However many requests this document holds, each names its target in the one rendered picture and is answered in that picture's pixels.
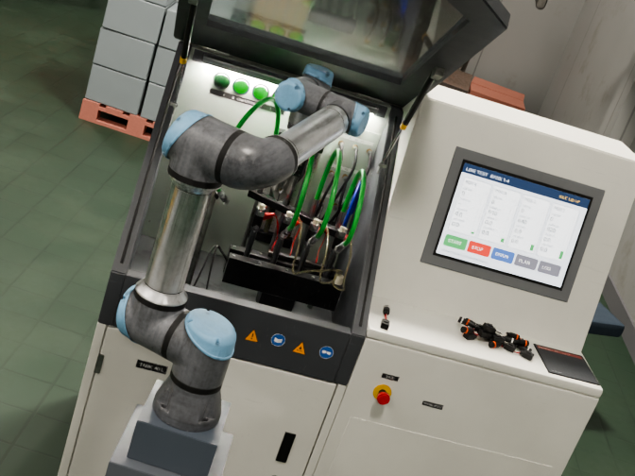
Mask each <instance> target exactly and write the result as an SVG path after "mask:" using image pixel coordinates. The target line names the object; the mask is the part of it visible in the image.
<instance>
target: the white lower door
mask: <svg viewBox="0 0 635 476"><path fill-rule="evenodd" d="M172 365H173V363H171V362H170V361H168V360H166V359H164V358H163V357H162V356H160V355H158V354H156V353H154V352H152V351H151V350H149V349H147V348H144V347H143V346H141V345H139V344H136V343H133V342H132V341H130V340H129V339H128V338H127V337H126V336H125V335H123V334H122V333H121V332H120V331H119V330H118V328H116V327H114V326H109V325H108V328H107V330H106V334H105V338H104V342H103V345H102V349H101V352H100V353H99V354H98V357H97V360H96V364H95V368H94V380H93V384H92V387H91V391H90V395H89V398H88V402H87V405H86V409H85V413H84V417H83V419H82V423H81V427H80V431H79V434H78V438H77V444H76V447H75V451H74V455H73V459H72V462H71V466H70V469H69V473H68V476H105V475H106V471H107V468H108V464H109V462H110V460H111V458H112V455H113V452H114V450H115V448H116V446H117V444H118V442H119V440H120V438H121V436H122V434H123V432H124V430H125V429H126V427H127V425H128V423H129V420H130V418H131V416H132V414H133V412H134V410H135V408H136V406H137V404H141V405H144V406H145V404H146V400H147V398H148V396H149V394H150V392H151V390H152V388H153V386H154V384H155V382H156V380H161V381H165V380H166V378H167V377H168V376H169V374H170V371H171V368H172ZM335 388H336V383H335V382H328V381H324V380H321V379H317V378H313V377H310V376H306V375H302V374H299V373H295V372H291V371H287V370H283V369H279V368H276V367H272V366H268V365H261V364H257V363H254V362H251V361H247V360H243V359H239V358H235V357H231V360H230V363H229V366H228V369H227V372H226V375H225V379H224V382H223V383H222V387H221V399H222V400H224V401H228V402H230V403H231V407H230V410H229V412H228V415H227V418H226V421H225V425H224V428H223V432H226V433H229V434H233V439H232V444H231V447H230V450H229V454H228V457H227V461H226V464H225V466H224V470H223V473H222V476H302V474H303V472H304V470H305V467H306V465H307V462H308V459H309V457H310V454H311V451H312V449H313V447H314V445H315V442H316V439H317V437H318V432H319V430H320V427H321V424H322V422H323V419H324V417H325V415H326V412H327V409H328V407H329V404H330V402H331V399H332V396H333V394H334V391H335Z"/></svg>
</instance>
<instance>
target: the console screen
mask: <svg viewBox="0 0 635 476"><path fill-rule="evenodd" d="M605 192H606V191H605V190H602V189H598V188H595V187H592V186H589V185H586V184H583V183H579V182H576V181H573V180H569V179H566V178H561V177H558V176H555V175H551V174H548V173H545V172H542V171H539V170H536V169H532V168H529V167H526V166H522V165H519V164H517V163H513V162H510V161H504V160H501V159H498V158H494V157H492V156H489V155H485V154H482V153H479V152H475V151H472V150H469V149H466V148H463V147H460V146H457V147H456V148H455V153H454V155H453V159H452V162H451V165H450V168H449V171H448V174H447V177H446V180H445V183H444V186H443V189H442V192H441V195H440V198H439V202H438V206H437V209H436V212H435V215H434V218H433V222H432V225H431V228H430V230H429V233H428V236H427V239H426V243H425V246H424V249H423V252H422V254H421V257H420V262H422V263H425V264H431V265H434V266H438V267H441V268H445V269H449V270H452V271H455V272H458V273H462V274H466V275H469V276H473V277H476V278H479V279H482V280H486V281H492V282H496V283H499V284H503V285H506V286H509V287H513V288H516V289H520V290H524V291H526V292H530V293H533V294H537V295H541V296H544V297H548V298H553V299H556V300H560V301H564V302H568V299H569V296H570V294H571V291H572V288H573V285H574V283H575V278H576V275H577V272H578V269H579V266H580V264H581V261H582V258H583V255H584V252H585V249H586V247H587V244H588V242H589V239H590V236H591V233H592V228H593V225H594V222H595V219H596V216H597V215H598V212H599V209H600V206H601V203H602V200H603V197H604V194H605Z"/></svg>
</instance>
